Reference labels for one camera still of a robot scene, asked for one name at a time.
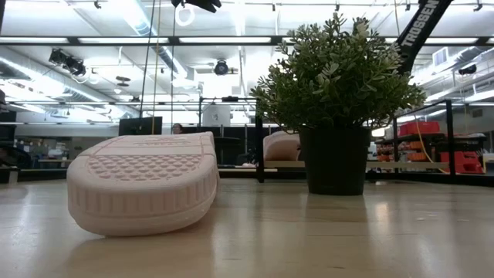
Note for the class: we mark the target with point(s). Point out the pink slide sandal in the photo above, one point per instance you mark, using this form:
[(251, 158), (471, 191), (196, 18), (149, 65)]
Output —
[(279, 146), (143, 193)]

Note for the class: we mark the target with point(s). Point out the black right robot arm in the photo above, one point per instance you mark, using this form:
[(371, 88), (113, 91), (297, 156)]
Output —
[(420, 27)]

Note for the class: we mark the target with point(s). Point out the round black ceiling fixture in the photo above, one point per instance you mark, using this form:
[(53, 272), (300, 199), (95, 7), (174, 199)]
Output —
[(221, 68)]

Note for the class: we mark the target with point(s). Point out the black beam with light strips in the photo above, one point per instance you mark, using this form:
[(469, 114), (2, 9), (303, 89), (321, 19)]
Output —
[(73, 40)]

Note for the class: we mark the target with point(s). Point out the black ceiling spotlights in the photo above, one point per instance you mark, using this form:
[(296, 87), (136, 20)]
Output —
[(73, 67)]

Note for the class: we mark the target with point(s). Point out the person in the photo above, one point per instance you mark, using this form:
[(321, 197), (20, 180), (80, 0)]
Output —
[(177, 129)]

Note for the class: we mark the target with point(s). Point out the black monitor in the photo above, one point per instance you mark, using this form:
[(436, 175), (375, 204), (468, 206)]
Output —
[(139, 125)]

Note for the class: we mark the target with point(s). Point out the black divider panel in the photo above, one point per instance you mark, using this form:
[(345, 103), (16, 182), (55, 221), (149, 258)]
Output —
[(235, 133)]

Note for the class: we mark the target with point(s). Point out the green plant in black pot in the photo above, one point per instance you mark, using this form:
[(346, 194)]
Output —
[(335, 162)]

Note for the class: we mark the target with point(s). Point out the black storage rack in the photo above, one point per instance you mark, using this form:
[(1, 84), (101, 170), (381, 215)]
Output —
[(409, 137)]

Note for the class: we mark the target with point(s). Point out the red storage bin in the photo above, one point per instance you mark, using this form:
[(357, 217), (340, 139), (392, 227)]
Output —
[(463, 162), (420, 128)]

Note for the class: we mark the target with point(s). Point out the orange storage bin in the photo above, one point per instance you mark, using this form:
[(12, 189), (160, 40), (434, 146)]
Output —
[(417, 145), (417, 156)]

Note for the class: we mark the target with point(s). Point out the black aluminium table frame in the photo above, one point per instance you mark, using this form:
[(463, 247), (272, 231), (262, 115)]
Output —
[(38, 174)]

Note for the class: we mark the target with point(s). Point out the black ceiling camera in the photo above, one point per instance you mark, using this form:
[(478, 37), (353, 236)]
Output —
[(467, 69)]

